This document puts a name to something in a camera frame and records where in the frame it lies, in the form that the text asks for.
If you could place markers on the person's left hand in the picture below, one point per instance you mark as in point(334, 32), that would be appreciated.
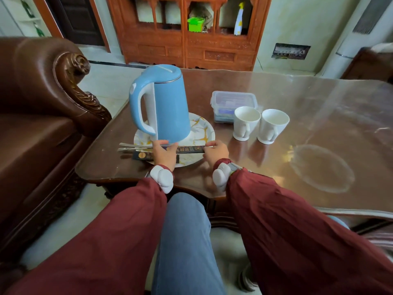
point(164, 156)

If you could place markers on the person's right hand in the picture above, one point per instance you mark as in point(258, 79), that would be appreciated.
point(216, 155)

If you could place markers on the person's right thumb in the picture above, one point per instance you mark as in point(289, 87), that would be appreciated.
point(208, 144)

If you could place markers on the person's left thumb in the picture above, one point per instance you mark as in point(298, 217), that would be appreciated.
point(174, 147)

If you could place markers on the long dark sachet packet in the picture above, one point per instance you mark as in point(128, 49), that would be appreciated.
point(190, 149)

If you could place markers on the person's left forearm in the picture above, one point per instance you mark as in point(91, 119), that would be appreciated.
point(101, 242)

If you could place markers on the person's right forearm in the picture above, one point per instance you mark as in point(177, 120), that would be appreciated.
point(301, 242)

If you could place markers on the white gold marbled plate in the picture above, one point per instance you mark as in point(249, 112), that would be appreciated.
point(201, 135)

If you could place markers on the dark sachet with orange dot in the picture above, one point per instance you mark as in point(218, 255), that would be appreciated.
point(142, 155)

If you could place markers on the white wrist tracker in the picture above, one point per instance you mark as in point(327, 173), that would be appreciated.
point(221, 176)
point(162, 178)

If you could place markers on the white ceramic cup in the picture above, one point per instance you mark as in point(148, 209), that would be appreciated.
point(245, 122)
point(271, 125)

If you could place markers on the blue electric kettle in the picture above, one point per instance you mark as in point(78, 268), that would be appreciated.
point(165, 104)

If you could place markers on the clear plastic lidded container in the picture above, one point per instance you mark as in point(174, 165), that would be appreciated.
point(228, 102)

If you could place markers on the carved red wooden cabinet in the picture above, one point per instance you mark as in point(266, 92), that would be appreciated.
point(172, 49)

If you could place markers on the person's blue jeans leg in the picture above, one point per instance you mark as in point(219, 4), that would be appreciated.
point(185, 248)

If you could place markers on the green plastic box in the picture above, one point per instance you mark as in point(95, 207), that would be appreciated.
point(195, 24)

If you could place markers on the white yellow spray bottle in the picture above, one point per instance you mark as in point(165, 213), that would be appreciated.
point(239, 21)

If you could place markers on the brown leather carved sofa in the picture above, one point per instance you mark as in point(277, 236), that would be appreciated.
point(36, 129)

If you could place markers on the person's grey shoe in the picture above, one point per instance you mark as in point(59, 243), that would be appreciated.
point(247, 279)

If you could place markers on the dark wooden door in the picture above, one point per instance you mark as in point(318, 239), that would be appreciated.
point(76, 19)

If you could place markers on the white standing air conditioner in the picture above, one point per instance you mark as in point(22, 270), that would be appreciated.
point(353, 39)

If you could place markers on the dark brown armchair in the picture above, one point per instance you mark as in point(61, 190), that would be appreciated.
point(370, 66)

